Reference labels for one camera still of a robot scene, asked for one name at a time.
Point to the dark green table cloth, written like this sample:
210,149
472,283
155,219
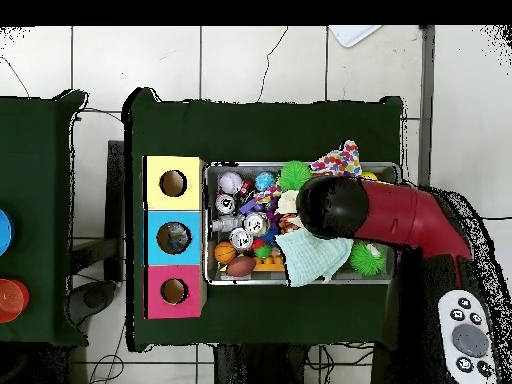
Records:
260,132

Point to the wooden box with three holes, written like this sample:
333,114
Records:
192,192

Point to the blue globe ball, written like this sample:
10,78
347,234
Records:
264,180

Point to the silver mesh bin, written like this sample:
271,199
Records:
240,282

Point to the colourful dotted cloth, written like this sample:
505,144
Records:
340,162

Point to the orange toy basketball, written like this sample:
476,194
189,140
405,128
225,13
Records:
224,252

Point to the green spiky rubber ball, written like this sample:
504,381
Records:
294,175

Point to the green spiky ball with eyes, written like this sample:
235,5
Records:
366,260

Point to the white tray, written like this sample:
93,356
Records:
352,34

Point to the black floor stand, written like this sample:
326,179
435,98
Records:
116,200

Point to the mint green knitted cloth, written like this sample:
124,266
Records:
316,256

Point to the small green covered table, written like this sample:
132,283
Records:
36,160

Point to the white baseball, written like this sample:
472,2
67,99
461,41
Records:
230,182

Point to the cream knitted cloth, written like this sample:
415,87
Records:
286,202

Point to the brown toy football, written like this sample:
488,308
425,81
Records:
240,266

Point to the blue cup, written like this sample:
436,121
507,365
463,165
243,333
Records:
4,232

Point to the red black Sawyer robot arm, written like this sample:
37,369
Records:
400,216

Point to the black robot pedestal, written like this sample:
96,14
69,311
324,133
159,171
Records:
256,368

